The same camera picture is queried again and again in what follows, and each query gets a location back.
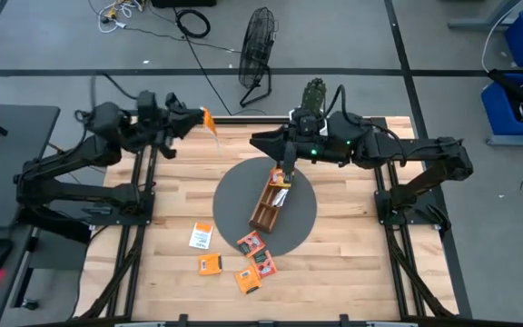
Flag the long black floor cable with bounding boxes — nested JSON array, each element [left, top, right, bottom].
[[170, 0, 235, 117]]

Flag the green cactus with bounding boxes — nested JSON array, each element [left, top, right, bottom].
[[300, 77, 329, 114]]

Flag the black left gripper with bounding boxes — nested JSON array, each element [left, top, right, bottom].
[[126, 90, 205, 150]]

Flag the black folded stand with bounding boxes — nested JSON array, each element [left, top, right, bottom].
[[488, 67, 523, 124]]

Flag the grey round woven mat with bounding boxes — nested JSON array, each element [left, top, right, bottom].
[[212, 156, 319, 259]]

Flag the grey platform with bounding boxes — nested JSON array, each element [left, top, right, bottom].
[[486, 131, 523, 147]]

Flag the orange tea packet with barcode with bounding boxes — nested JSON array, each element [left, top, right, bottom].
[[196, 253, 223, 277], [233, 265, 262, 296]]

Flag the dark grey desk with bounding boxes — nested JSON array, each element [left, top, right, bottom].
[[0, 102, 61, 327]]

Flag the brown wooden tea organizer box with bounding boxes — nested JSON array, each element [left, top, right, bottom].
[[248, 165, 296, 235]]

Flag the coiled black cable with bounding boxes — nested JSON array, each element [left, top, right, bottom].
[[174, 8, 212, 40]]

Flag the white and yellow cable bundle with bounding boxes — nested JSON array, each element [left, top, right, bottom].
[[87, 0, 145, 35]]

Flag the black cable sleeve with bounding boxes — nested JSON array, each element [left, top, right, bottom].
[[15, 211, 93, 245]]

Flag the yellow fruit-print tea packet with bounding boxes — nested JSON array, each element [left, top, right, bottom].
[[268, 166, 293, 190]]

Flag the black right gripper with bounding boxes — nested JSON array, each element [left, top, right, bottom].
[[248, 108, 336, 164]]

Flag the red tea packet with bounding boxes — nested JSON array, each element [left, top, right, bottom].
[[251, 249, 279, 279], [236, 230, 267, 259]]

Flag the black floor fan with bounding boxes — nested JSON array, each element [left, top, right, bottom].
[[237, 5, 280, 109]]

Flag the black case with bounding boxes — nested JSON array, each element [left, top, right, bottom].
[[151, 0, 218, 9]]

